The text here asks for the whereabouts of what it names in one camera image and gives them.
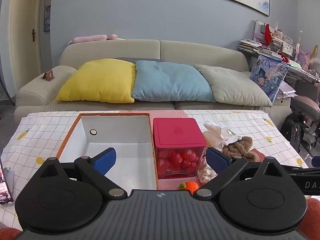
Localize red hanging ornament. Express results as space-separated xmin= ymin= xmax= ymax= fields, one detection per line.
xmin=264 ymin=24 xmax=272 ymax=47

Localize crumpled white tissue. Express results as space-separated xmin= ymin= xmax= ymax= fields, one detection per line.
xmin=203 ymin=120 xmax=242 ymax=148

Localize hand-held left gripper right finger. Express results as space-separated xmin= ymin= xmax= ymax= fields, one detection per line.
xmin=194 ymin=147 xmax=285 ymax=198

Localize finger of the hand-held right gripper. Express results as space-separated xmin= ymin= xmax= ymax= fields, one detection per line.
xmin=284 ymin=164 xmax=316 ymax=175

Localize red-orange cloth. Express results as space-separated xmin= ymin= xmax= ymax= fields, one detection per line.
xmin=306 ymin=197 xmax=320 ymax=240
xmin=0 ymin=227 xmax=22 ymax=240

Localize orange crochet carrot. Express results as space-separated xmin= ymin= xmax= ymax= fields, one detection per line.
xmin=179 ymin=181 xmax=199 ymax=194

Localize black backpack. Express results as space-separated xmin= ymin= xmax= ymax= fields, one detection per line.
xmin=280 ymin=111 xmax=305 ymax=153

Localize clear packet of white cotton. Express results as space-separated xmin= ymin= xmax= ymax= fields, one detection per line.
xmin=197 ymin=166 xmax=218 ymax=183

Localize stack of books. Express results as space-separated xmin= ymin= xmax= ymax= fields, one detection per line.
xmin=237 ymin=39 xmax=263 ymax=53

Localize pink bolster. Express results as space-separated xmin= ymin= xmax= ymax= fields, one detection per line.
xmin=72 ymin=34 xmax=118 ymax=44

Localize grey-green pillow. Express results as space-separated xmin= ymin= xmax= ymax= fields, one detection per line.
xmin=194 ymin=64 xmax=273 ymax=108

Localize wall poster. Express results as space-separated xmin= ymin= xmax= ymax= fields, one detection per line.
xmin=44 ymin=0 xmax=52 ymax=32

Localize blue cartoon printed pillow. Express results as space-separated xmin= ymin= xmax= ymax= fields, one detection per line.
xmin=249 ymin=55 xmax=290 ymax=103

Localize light blue pillow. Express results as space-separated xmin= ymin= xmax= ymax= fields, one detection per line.
xmin=131 ymin=60 xmax=217 ymax=103

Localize small brown stand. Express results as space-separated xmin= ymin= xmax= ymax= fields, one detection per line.
xmin=41 ymin=70 xmax=56 ymax=82

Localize clear container with red lid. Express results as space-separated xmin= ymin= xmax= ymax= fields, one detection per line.
xmin=153 ymin=117 xmax=208 ymax=180

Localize cluttered grey desk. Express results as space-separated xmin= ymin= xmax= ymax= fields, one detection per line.
xmin=257 ymin=50 xmax=320 ymax=84

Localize beige sofa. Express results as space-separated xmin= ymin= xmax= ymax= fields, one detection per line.
xmin=14 ymin=39 xmax=293 ymax=120

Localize dark grey mesh cushion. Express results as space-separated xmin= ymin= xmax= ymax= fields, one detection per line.
xmin=114 ymin=57 xmax=167 ymax=64

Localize checked lemon print tablecloth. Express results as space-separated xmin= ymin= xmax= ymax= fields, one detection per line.
xmin=0 ymin=109 xmax=310 ymax=230

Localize white box with orange rim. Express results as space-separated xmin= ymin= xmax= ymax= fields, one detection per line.
xmin=55 ymin=113 xmax=158 ymax=191

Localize pink and grey chair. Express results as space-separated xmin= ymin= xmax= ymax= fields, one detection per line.
xmin=291 ymin=94 xmax=320 ymax=152

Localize pink unicorn plush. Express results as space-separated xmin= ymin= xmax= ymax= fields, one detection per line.
xmin=297 ymin=44 xmax=320 ymax=68

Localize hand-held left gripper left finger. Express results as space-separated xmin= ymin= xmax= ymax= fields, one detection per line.
xmin=37 ymin=147 xmax=127 ymax=200

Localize yellow pillow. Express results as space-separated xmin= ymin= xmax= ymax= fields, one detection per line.
xmin=55 ymin=59 xmax=137 ymax=104

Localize brown braided plush toy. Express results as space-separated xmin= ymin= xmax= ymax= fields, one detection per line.
xmin=222 ymin=136 xmax=260 ymax=163

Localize cream door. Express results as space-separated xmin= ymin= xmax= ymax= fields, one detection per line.
xmin=7 ymin=0 xmax=44 ymax=85

